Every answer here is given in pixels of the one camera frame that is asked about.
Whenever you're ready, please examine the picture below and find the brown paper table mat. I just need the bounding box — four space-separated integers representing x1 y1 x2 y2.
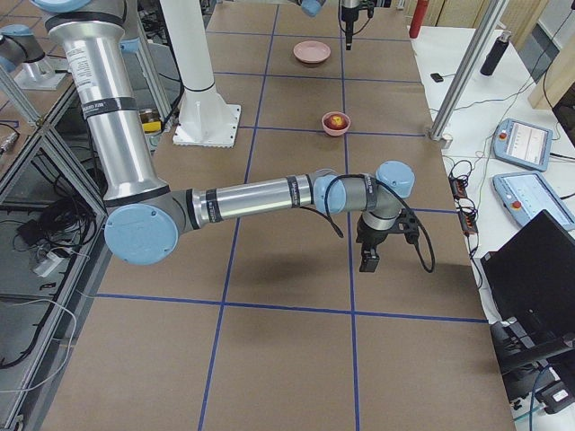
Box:
42 3 513 430

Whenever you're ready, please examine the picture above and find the orange black usb hub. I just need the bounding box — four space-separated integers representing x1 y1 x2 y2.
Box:
449 177 478 237

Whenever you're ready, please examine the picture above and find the black laptop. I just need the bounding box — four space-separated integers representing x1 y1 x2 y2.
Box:
481 210 574 332

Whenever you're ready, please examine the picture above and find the blue teach pendant upper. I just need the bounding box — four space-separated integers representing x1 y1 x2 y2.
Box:
491 119 553 172

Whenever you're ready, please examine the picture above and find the black water bottle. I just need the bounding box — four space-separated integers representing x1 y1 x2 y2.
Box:
480 31 512 76

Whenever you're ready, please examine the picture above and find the pink bowl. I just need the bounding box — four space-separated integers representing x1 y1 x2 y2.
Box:
321 111 350 136

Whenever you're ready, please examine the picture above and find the aluminium camera post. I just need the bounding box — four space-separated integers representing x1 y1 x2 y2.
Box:
428 0 509 149

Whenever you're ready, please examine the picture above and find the blue teach pendant lower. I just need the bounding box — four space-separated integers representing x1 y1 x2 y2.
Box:
492 172 574 231

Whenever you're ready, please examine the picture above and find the pink plate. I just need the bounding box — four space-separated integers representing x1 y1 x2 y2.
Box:
292 40 332 65

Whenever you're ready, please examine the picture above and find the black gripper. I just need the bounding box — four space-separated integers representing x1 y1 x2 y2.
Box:
339 0 376 50
356 209 420 273

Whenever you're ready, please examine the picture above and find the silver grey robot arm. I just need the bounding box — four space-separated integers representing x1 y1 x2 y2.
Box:
278 1 376 51
38 1 428 272

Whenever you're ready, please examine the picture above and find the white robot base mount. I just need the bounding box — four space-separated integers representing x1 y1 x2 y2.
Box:
161 0 241 147

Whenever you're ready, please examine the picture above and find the red bottle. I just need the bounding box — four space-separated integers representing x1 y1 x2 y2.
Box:
409 0 429 39

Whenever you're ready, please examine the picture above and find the red apple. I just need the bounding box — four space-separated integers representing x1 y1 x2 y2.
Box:
325 114 347 129

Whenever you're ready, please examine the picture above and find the blue teach pendant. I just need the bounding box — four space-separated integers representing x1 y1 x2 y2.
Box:
492 172 574 231
491 119 553 172

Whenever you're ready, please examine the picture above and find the small black box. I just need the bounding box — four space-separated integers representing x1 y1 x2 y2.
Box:
430 73 444 83

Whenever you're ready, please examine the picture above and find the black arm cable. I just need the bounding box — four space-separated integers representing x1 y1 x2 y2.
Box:
323 172 437 274

